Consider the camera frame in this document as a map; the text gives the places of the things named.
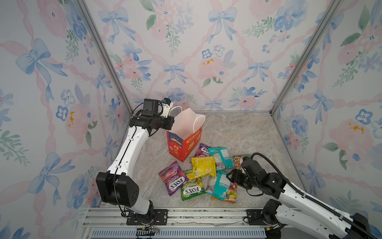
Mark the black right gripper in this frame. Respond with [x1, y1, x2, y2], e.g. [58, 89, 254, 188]
[225, 169, 260, 190]

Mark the orange Fox's fruits bag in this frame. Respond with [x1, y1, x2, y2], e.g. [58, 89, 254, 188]
[211, 183, 237, 204]

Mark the teal mint candy bag front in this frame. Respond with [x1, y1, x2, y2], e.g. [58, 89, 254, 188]
[206, 171, 231, 201]

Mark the teal mint candy bag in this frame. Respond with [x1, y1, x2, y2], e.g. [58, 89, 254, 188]
[206, 171, 231, 201]
[209, 147, 235, 170]

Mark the red paper gift bag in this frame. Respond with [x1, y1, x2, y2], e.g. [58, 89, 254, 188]
[167, 108, 206, 162]

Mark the yellow snack packet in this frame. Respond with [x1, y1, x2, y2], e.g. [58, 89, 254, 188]
[192, 156, 216, 178]

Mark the purple Fox's berries bag front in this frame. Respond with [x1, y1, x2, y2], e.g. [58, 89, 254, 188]
[158, 161, 189, 196]

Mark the purple fox's berries bag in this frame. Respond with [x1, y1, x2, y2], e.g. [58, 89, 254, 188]
[194, 143, 211, 157]
[158, 161, 189, 196]

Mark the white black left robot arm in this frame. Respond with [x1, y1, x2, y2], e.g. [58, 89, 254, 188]
[96, 98, 174, 224]

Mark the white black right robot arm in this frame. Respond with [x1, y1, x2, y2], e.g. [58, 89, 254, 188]
[226, 153, 374, 239]

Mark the teal mint candy bag rear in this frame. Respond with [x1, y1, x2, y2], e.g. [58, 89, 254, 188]
[209, 147, 235, 170]

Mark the purple Fox's berries bag rear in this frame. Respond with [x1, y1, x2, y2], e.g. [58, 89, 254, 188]
[194, 143, 211, 157]

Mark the green Fox's spring tea bag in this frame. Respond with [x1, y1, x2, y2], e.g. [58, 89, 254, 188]
[181, 169, 206, 201]

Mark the green orange soup packet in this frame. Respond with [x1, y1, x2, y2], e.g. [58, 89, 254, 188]
[233, 154, 251, 173]

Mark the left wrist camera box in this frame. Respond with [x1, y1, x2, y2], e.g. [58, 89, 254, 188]
[161, 98, 173, 118]

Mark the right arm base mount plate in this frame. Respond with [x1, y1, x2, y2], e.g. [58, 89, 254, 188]
[243, 209, 267, 226]

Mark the black corrugated cable conduit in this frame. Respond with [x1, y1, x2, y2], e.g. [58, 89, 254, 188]
[250, 152, 380, 239]

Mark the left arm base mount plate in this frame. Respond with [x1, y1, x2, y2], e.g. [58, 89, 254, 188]
[126, 209, 169, 226]

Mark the aluminium left corner post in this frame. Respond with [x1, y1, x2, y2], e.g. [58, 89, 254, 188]
[74, 0, 132, 114]

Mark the aluminium corner post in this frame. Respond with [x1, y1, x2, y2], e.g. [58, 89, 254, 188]
[74, 0, 132, 114]
[269, 0, 342, 116]

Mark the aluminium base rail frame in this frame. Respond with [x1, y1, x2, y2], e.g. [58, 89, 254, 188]
[76, 206, 299, 239]

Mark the aluminium right corner post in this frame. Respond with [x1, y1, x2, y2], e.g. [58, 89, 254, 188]
[269, 0, 342, 116]

